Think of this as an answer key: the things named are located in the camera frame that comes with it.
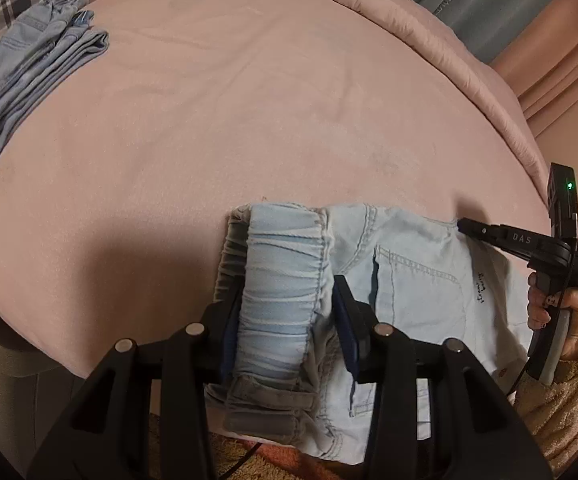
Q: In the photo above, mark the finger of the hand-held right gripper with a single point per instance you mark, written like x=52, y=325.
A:
x=494, y=235

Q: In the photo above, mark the folded blue jeans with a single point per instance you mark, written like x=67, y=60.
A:
x=29, y=75

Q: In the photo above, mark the pink quilt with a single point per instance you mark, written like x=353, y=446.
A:
x=419, y=25

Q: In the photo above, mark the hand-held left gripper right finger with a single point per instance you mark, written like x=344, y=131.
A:
x=345, y=330

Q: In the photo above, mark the light blue denim pants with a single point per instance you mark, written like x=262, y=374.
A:
x=419, y=270

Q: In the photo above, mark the person's right hand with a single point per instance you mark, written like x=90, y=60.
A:
x=539, y=305

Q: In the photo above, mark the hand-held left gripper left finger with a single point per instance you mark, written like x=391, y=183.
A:
x=228, y=350

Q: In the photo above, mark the pink curtain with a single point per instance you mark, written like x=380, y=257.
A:
x=569, y=75

